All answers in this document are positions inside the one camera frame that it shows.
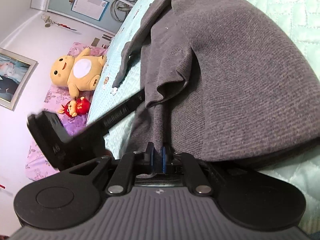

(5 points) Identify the dark grey sweater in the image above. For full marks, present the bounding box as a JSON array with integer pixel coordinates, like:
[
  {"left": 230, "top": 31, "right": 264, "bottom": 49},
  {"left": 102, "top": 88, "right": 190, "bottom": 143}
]
[{"left": 113, "top": 0, "right": 319, "bottom": 161}]

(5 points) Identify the red plush toy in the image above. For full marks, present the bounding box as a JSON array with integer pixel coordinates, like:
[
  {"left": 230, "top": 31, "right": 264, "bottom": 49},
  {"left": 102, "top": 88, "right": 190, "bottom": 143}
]
[{"left": 57, "top": 97, "right": 91, "bottom": 118}]

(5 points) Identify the yellow plush toy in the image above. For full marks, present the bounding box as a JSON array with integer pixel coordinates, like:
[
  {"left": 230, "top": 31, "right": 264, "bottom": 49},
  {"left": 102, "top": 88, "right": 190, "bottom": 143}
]
[{"left": 50, "top": 48, "right": 107, "bottom": 100}]

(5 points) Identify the blue framed poster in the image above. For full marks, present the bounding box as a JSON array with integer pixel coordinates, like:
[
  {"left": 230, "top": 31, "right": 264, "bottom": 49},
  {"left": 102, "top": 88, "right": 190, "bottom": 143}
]
[{"left": 71, "top": 0, "right": 109, "bottom": 21}]

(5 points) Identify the teal quilted bee bedspread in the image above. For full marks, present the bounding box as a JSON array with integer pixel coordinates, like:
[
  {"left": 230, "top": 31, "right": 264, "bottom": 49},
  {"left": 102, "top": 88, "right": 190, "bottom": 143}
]
[{"left": 85, "top": 0, "right": 320, "bottom": 240}]

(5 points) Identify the framed wall picture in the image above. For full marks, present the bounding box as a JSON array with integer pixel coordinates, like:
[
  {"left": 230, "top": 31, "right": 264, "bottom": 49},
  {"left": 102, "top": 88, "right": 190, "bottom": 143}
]
[{"left": 0, "top": 48, "right": 38, "bottom": 111}]

